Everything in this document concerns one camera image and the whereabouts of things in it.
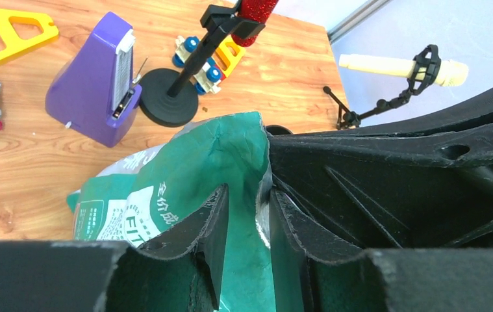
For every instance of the black pet bowl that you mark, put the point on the black pet bowl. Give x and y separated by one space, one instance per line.
276 130

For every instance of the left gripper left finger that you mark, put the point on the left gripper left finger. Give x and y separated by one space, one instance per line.
179 270

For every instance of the yellow orange toy triangle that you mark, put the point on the yellow orange toy triangle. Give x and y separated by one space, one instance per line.
227 56

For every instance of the green pet food bag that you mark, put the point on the green pet food bag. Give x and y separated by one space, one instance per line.
146 193

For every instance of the blue white toy car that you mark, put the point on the blue white toy car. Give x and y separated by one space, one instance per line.
208 77

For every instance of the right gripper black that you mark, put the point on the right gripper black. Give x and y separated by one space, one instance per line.
419 183

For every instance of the cream microphone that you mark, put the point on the cream microphone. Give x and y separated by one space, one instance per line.
451 73

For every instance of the red glitter microphone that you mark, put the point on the red glitter microphone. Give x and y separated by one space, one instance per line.
256 14

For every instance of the yellow green toy triangle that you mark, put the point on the yellow green toy triangle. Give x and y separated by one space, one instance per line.
15 46

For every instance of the black round-base mic stand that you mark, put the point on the black round-base mic stand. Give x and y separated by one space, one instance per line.
169 98

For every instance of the purple metronome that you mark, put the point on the purple metronome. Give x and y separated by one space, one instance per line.
95 93

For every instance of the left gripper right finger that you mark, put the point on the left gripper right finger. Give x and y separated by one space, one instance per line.
315 270

